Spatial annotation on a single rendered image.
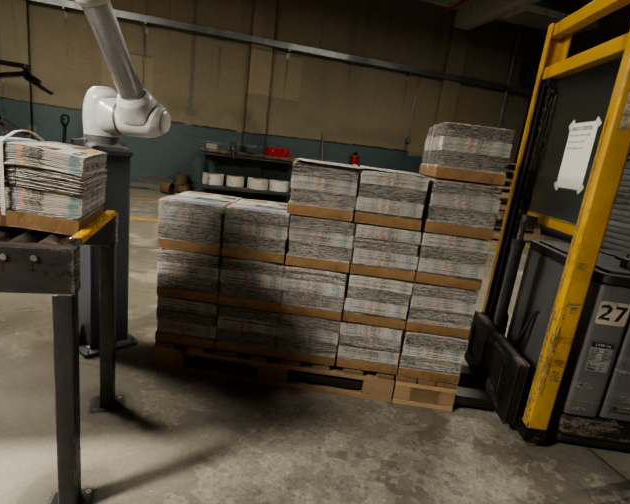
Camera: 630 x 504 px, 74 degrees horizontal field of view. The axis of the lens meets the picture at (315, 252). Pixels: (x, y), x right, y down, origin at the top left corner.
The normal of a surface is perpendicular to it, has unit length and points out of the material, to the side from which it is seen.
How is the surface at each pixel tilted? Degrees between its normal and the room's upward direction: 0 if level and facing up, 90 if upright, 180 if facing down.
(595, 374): 90
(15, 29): 90
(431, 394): 90
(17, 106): 90
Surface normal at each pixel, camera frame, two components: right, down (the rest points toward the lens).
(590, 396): -0.07, 0.23
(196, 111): 0.24, 0.26
